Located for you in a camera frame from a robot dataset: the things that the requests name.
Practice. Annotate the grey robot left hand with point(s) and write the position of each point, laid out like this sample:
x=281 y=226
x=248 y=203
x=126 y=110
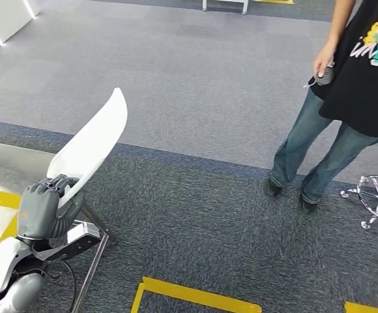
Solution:
x=37 y=211

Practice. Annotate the person's right hand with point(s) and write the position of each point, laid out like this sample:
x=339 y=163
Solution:
x=324 y=56

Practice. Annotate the black handheld controller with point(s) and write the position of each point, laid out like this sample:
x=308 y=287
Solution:
x=327 y=77

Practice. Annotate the white curved plastic part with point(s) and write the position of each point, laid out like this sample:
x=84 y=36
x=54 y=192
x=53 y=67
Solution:
x=87 y=142

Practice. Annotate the person's right forearm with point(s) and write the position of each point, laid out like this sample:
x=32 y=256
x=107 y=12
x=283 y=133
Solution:
x=339 y=21

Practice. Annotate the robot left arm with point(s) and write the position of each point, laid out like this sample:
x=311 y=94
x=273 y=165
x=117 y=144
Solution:
x=3 y=263

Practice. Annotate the steel workbench table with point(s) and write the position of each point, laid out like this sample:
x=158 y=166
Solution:
x=6 y=164

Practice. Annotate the person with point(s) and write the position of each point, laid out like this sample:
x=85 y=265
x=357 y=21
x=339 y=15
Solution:
x=355 y=86

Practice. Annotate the white table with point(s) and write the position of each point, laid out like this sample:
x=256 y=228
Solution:
x=244 y=6

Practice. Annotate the black round stool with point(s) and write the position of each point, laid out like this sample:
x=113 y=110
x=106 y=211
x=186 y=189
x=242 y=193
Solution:
x=365 y=224

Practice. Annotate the white stepped platform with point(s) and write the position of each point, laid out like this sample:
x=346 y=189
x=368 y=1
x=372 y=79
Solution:
x=6 y=17

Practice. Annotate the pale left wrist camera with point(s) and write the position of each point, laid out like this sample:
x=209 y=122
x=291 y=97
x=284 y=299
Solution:
x=81 y=233

